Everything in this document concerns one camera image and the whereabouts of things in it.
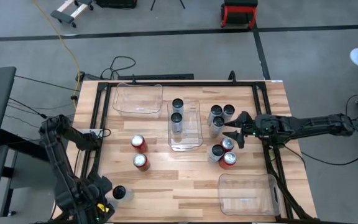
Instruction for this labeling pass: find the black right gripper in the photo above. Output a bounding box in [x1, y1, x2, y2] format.
[221, 111, 263, 149]

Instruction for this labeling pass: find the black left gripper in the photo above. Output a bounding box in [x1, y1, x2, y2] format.
[84, 175, 116, 223]

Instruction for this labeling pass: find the Celsius Tropical Vibe can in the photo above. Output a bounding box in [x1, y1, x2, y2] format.
[209, 116, 226, 139]
[206, 105, 224, 127]
[112, 185, 134, 202]
[221, 103, 236, 123]

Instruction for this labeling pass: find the red Coca-Cola can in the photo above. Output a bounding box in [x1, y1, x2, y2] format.
[221, 137, 235, 153]
[130, 134, 149, 154]
[132, 153, 151, 172]
[218, 151, 237, 170]

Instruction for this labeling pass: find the Celsius Arctic Vibe can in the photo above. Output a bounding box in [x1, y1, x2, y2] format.
[170, 112, 184, 135]
[172, 98, 185, 118]
[207, 144, 226, 164]

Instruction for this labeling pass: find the clear plastic bin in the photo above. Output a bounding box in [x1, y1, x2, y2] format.
[218, 173, 281, 217]
[112, 82, 164, 119]
[167, 99, 204, 152]

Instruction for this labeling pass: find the black power strip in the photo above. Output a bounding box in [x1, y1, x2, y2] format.
[117, 73, 195, 81]

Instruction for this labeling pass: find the red and black stool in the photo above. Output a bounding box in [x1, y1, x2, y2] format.
[220, 0, 259, 30]

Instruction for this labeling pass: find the black tripod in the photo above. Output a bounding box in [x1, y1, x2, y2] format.
[150, 0, 186, 11]

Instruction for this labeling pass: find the black case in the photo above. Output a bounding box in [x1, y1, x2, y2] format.
[95, 0, 138, 9]

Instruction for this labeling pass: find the wooden wheeled dolly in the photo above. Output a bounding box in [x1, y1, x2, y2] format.
[50, 0, 94, 28]

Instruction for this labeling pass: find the black aluminium table frame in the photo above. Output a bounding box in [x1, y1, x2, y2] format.
[54, 80, 318, 224]

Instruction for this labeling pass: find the thin black cable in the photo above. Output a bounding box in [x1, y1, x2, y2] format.
[14, 74, 81, 93]

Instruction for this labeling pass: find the black looped floor cable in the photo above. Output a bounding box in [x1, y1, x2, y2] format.
[99, 55, 137, 80]

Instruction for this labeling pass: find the yellow floor cable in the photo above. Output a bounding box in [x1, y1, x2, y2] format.
[32, 0, 82, 110]

